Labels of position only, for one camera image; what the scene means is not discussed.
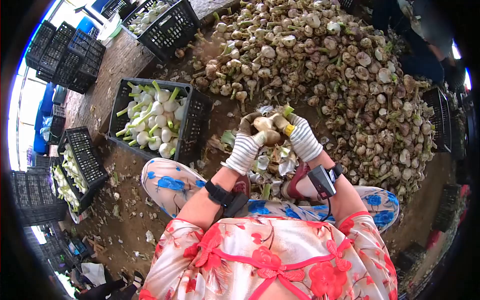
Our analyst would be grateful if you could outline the person's right hand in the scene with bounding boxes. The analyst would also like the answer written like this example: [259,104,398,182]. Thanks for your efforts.
[273,112,324,163]

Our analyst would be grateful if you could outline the black plastic crate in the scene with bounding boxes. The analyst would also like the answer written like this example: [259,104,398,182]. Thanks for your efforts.
[121,0,201,62]
[57,126,110,197]
[107,77,214,166]
[49,157,96,216]
[422,87,452,154]

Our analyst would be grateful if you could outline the heap of peeled white garlic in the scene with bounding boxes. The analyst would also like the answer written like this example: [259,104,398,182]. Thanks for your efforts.
[51,164,81,212]
[115,80,187,159]
[61,144,89,195]
[127,1,172,36]

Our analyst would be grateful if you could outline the person's legs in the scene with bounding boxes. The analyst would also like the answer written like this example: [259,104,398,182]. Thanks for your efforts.
[140,157,400,234]

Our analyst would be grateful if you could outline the person's left hand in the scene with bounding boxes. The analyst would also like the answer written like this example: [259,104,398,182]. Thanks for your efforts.
[221,112,269,176]

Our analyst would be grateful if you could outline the blue plastic containers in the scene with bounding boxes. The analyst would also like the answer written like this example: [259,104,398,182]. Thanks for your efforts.
[33,82,57,154]

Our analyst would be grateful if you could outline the person's right fingers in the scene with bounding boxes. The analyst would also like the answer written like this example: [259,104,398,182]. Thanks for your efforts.
[273,112,301,133]

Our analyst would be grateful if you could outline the unpeeled garlic bulb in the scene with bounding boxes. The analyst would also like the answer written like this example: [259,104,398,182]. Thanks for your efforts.
[253,105,295,148]

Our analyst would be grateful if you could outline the person's left fingers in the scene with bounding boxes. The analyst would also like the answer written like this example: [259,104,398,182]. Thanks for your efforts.
[238,112,262,136]

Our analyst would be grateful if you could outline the person's left thumb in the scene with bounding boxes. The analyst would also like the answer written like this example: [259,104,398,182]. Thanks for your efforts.
[253,130,269,148]

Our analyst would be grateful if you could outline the black wrist band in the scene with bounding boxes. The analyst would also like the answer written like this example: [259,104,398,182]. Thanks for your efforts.
[307,163,344,200]
[204,180,250,219]

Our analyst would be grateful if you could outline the pile of garlic peelings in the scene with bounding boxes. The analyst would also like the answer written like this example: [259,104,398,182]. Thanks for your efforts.
[208,129,331,201]

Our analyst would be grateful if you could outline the large pile of unpeeled garlic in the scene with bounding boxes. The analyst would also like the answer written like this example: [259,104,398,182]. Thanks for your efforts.
[174,0,437,201]

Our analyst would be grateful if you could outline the person's body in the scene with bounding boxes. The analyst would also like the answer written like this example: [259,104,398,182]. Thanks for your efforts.
[139,211,399,300]

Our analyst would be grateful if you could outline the pale green basin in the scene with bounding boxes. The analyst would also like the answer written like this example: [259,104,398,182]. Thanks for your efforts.
[97,12,123,42]

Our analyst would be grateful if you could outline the stack of empty black crates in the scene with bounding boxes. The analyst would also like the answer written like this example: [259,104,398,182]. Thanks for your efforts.
[25,20,107,95]
[9,155,69,227]

